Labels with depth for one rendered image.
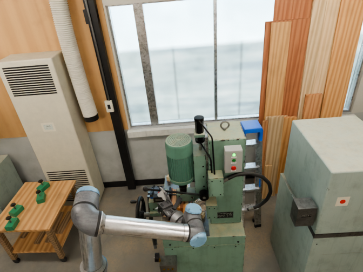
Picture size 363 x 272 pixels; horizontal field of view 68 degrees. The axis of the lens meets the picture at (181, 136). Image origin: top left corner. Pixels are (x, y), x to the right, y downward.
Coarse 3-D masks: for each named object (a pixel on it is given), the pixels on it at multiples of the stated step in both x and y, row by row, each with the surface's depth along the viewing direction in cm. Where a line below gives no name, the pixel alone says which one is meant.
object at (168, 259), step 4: (160, 256) 195; (164, 256) 195; (168, 256) 194; (172, 256) 194; (176, 256) 194; (164, 260) 192; (168, 260) 192; (172, 260) 192; (176, 260) 191; (160, 264) 190; (164, 264) 189; (168, 264) 189; (172, 264) 189; (176, 264) 189; (160, 268) 190; (164, 268) 190; (168, 268) 190; (172, 268) 190; (176, 268) 190
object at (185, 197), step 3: (177, 189) 193; (189, 189) 192; (192, 189) 192; (189, 192) 190; (192, 192) 190; (195, 192) 189; (177, 195) 189; (180, 195) 189; (183, 195) 189; (186, 195) 189; (189, 195) 189; (192, 195) 189; (195, 195) 189; (177, 198) 191; (183, 198) 191; (186, 198) 191; (189, 198) 191; (195, 198) 191
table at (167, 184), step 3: (165, 177) 226; (165, 180) 223; (165, 183) 219; (168, 183) 219; (171, 183) 219; (165, 186) 217; (168, 186) 216; (171, 186) 216; (174, 186) 216; (177, 186) 216; (168, 189) 213; (171, 189) 213; (150, 213) 198; (153, 213) 198; (156, 213) 197; (162, 216) 190; (162, 219) 188; (165, 219) 188
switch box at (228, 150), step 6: (228, 150) 153; (234, 150) 153; (240, 150) 152; (228, 156) 154; (234, 156) 154; (240, 156) 154; (228, 162) 157; (240, 162) 157; (228, 168) 159; (240, 168) 159
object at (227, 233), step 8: (208, 224) 194; (216, 224) 193; (224, 224) 193; (232, 224) 192; (240, 224) 192; (208, 232) 188; (216, 232) 188; (224, 232) 187; (232, 232) 187; (240, 232) 186; (168, 240) 186; (208, 240) 186; (216, 240) 186; (224, 240) 186; (232, 240) 186; (240, 240) 186
